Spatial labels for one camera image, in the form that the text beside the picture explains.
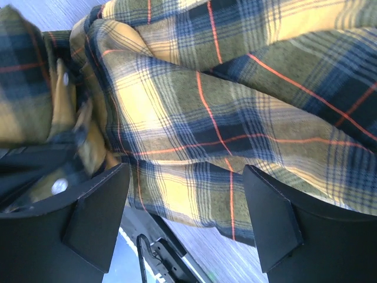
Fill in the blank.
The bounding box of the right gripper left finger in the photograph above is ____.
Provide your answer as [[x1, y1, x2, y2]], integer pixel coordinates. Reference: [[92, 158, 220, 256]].
[[1, 164, 130, 282]]

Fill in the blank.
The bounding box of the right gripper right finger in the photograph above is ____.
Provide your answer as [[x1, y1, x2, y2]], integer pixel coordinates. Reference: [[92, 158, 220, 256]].
[[243, 165, 376, 282]]

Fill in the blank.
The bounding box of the yellow plaid long sleeve shirt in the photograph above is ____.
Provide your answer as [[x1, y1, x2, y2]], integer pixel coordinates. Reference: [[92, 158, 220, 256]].
[[1, 1, 376, 243]]

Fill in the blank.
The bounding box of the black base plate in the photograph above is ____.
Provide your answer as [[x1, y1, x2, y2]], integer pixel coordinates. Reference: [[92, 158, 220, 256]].
[[117, 212, 213, 283]]

